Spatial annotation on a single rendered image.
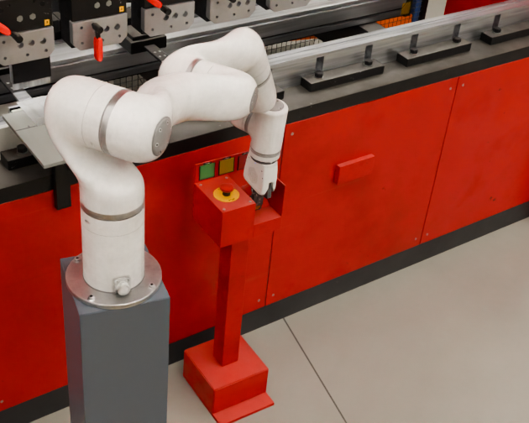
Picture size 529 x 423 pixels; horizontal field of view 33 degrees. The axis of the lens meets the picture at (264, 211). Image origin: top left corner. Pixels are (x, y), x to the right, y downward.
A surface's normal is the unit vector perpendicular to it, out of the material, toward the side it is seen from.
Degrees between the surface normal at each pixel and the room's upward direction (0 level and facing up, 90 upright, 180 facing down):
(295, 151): 90
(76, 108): 58
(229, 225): 90
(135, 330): 90
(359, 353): 0
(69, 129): 92
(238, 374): 0
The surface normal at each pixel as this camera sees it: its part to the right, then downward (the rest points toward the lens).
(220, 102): 0.47, 0.42
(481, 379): 0.08, -0.81
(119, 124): -0.29, 0.00
